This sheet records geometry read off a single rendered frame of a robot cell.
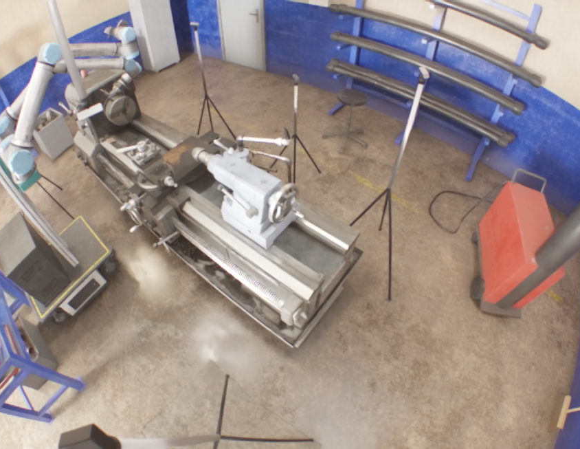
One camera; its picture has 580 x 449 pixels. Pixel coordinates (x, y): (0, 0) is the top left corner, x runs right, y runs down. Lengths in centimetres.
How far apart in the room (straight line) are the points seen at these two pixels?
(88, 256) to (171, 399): 135
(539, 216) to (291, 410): 242
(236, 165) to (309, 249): 64
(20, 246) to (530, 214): 392
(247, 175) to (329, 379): 151
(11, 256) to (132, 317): 112
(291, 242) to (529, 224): 184
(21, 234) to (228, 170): 176
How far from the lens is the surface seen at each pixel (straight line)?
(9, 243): 270
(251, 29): 543
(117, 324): 272
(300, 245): 180
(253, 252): 164
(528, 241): 246
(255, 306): 198
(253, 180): 154
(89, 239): 290
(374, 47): 386
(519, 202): 271
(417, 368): 245
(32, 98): 186
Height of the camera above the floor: 223
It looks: 53 degrees down
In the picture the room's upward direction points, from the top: straight up
